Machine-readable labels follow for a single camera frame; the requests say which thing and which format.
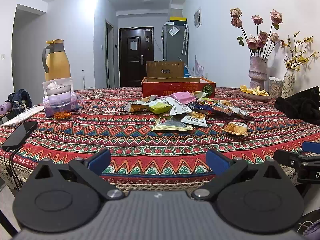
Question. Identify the glass jar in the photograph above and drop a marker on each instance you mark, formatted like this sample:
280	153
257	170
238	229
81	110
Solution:
275	86

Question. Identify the floral white vase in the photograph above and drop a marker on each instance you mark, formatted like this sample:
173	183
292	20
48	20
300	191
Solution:
288	84

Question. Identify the yellow green seed packet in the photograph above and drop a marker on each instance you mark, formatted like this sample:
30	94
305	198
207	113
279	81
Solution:
169	123

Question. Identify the yellow flower branches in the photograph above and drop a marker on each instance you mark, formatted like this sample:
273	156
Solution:
298	53

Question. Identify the pink snack packet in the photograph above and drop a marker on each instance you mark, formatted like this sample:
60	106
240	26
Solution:
183	97

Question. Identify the black cloth bundle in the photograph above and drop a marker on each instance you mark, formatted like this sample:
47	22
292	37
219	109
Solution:
303	105

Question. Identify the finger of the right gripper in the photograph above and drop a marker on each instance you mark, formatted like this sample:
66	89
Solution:
313	147
288	158

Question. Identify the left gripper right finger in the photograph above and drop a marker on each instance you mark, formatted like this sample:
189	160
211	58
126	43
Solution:
227	172

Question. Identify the colourful red chip bag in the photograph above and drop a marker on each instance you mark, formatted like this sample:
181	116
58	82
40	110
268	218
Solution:
223	107

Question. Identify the patterned red tablecloth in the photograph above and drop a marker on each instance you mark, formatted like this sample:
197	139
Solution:
146	160

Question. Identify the pink ribbed vase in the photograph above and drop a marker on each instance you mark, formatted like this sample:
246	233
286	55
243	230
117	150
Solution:
257	72

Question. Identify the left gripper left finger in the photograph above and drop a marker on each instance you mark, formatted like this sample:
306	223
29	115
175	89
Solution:
88	172

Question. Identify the yellow thermos jug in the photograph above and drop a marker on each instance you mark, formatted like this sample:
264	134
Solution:
55	61

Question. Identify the black smartphone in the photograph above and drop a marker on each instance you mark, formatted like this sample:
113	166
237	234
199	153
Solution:
19	135

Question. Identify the oat crisp cracker packet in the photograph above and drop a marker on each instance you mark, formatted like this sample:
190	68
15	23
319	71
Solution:
195	119

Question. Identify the green white snack packet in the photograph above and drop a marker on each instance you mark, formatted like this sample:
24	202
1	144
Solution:
159	106

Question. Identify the grey refrigerator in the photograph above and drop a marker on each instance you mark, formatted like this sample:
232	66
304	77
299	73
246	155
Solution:
173	37

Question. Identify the plate of orange peels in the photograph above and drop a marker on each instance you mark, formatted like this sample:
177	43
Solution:
255	94

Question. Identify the dried pink roses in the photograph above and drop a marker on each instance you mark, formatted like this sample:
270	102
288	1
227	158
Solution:
262	44

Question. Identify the orange cardboard snack box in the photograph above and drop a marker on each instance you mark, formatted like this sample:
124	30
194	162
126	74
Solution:
169	85

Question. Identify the dark entrance door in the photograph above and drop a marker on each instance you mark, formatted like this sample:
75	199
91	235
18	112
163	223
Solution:
136	47

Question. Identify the silver white snack packet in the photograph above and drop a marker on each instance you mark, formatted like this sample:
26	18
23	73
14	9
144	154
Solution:
139	105

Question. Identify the clear plastic cup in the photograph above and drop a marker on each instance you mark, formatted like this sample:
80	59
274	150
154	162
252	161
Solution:
59	97

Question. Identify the orange cracker packet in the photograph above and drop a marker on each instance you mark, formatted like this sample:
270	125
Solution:
236	129

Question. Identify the white printed snack packet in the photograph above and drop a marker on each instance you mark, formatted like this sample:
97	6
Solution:
177	108

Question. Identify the brown wooden chair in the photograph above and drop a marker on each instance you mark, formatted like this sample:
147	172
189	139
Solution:
164	69

